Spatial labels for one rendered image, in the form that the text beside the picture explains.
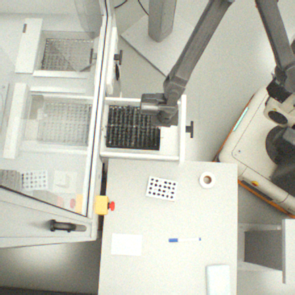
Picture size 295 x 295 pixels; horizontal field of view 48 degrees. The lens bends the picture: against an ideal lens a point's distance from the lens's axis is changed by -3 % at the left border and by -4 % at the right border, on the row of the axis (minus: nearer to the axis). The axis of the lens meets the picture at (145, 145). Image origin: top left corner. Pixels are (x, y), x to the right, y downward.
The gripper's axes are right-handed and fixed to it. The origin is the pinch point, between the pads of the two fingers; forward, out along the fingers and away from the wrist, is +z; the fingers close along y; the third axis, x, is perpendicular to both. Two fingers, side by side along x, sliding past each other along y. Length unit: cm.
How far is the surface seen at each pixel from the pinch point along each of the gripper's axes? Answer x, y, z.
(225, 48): -96, -61, 93
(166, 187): 22.5, -6.1, 17.7
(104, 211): 34.9, 19.4, 8.2
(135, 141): 5.3, 8.9, 9.7
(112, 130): 1.4, 18.6, 10.6
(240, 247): 50, -68, 89
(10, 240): 44, 32, -75
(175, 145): 4.8, -8.6, 13.2
